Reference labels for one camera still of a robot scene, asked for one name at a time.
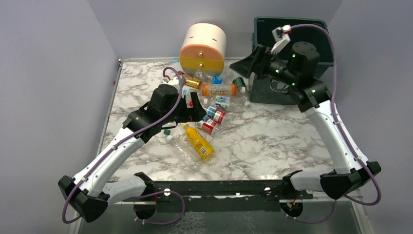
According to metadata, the yellow juice bottle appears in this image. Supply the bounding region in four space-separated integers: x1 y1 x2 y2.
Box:
183 123 215 162

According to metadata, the blue red label bottle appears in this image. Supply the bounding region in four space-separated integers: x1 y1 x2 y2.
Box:
206 106 227 124

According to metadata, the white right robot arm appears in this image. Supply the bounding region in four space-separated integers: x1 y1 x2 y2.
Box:
230 42 381 199

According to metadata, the clear bottle on table front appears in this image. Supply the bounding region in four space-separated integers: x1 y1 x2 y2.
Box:
163 130 198 166

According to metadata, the dark green plastic bin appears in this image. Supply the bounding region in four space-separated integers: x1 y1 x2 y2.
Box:
248 17 334 105

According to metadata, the cream orange round drawer box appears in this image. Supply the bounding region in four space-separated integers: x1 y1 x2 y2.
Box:
178 23 226 76

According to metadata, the red label small bottle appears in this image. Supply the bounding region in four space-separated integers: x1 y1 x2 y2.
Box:
195 119 221 136

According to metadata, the white blue label bottle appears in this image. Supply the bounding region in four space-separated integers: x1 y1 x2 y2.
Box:
214 96 230 111

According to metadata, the blue cap clear bottle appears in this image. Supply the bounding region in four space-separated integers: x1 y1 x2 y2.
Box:
194 70 223 84

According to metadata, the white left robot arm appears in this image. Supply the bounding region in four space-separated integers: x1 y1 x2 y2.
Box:
58 84 206 223

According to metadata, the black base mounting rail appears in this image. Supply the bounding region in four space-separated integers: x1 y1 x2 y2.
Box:
126 179 313 218

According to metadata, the red gold label bottle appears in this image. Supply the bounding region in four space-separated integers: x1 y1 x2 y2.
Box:
181 73 202 90

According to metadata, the green label bottle by bin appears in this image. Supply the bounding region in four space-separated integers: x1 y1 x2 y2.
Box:
232 77 248 94

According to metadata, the orange label clear bottle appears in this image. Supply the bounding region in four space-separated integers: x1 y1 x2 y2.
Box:
201 83 237 97

